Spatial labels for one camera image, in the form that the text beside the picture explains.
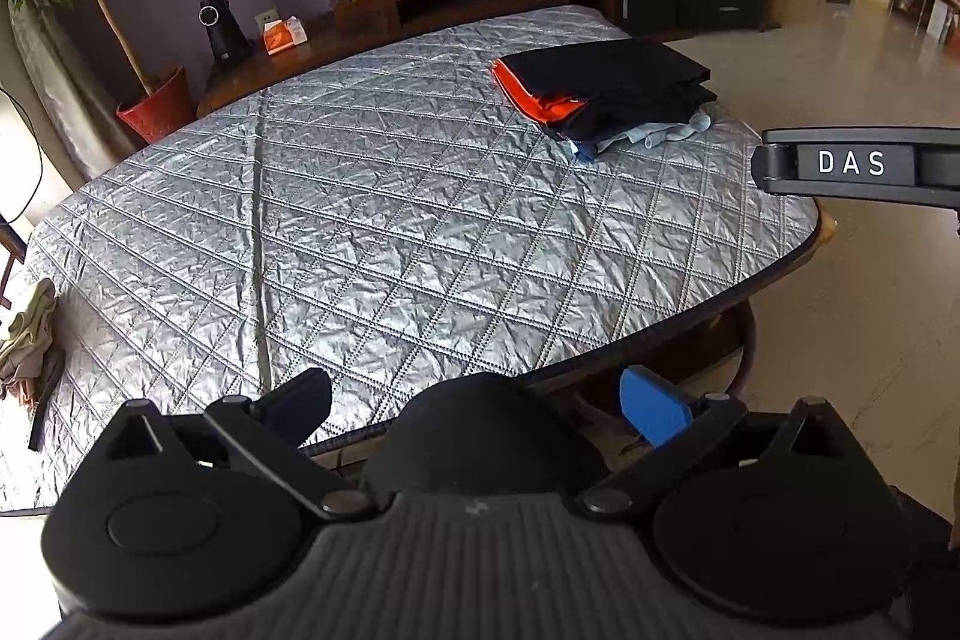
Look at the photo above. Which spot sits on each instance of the silver quilted blanket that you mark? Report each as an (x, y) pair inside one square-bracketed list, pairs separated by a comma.
[(375, 220)]

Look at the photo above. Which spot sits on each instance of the light blue cloth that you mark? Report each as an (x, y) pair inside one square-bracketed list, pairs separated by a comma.
[(675, 132)]

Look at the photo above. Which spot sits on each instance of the beige folded clothes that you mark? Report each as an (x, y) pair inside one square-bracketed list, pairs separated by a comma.
[(30, 332)]

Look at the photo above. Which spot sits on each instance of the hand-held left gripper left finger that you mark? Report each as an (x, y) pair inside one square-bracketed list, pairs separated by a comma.
[(300, 404)]

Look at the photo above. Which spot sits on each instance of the orange white tissue box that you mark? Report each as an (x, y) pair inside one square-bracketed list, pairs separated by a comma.
[(281, 39)]

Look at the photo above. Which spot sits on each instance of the blue folded cloth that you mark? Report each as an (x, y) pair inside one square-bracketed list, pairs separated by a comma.
[(583, 151)]

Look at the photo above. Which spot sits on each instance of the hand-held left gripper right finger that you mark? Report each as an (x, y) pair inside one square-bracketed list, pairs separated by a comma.
[(652, 404)]

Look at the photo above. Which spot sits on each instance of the black magnifying glass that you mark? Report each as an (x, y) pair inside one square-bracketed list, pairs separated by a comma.
[(45, 407)]

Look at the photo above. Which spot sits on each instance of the black orange zippered garment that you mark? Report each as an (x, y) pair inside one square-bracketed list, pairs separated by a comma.
[(615, 78)]

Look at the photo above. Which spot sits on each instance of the red plant pot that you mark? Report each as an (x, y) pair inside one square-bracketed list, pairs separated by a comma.
[(161, 115)]

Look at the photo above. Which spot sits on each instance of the grey curtain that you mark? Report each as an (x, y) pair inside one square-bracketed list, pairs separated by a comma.
[(60, 85)]

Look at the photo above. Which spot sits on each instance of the black conical device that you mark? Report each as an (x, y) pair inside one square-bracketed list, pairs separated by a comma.
[(225, 40)]

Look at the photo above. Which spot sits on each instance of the white wall outlet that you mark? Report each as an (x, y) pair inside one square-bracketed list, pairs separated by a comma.
[(264, 19)]

